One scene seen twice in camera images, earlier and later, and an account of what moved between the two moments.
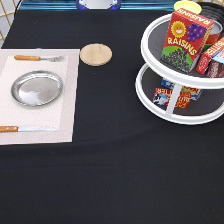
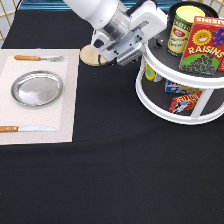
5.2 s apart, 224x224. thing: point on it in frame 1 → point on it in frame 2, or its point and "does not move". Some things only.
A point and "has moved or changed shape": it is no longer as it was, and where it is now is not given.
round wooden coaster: [96, 54] does not move
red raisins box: [185, 39] → [204, 48]
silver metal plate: [37, 88] does not move
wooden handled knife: [9, 129] does not move
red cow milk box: [162, 96] → [184, 103]
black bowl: [214, 11] → [209, 11]
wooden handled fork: [55, 59] does not move
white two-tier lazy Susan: [182, 81] has moved or changed shape
